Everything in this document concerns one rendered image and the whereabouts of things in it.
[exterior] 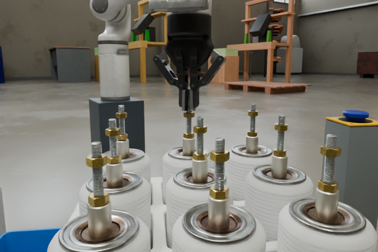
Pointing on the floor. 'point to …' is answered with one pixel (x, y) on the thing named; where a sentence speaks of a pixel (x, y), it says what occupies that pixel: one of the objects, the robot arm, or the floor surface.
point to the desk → (70, 64)
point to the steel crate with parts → (367, 64)
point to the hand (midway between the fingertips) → (189, 99)
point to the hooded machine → (297, 55)
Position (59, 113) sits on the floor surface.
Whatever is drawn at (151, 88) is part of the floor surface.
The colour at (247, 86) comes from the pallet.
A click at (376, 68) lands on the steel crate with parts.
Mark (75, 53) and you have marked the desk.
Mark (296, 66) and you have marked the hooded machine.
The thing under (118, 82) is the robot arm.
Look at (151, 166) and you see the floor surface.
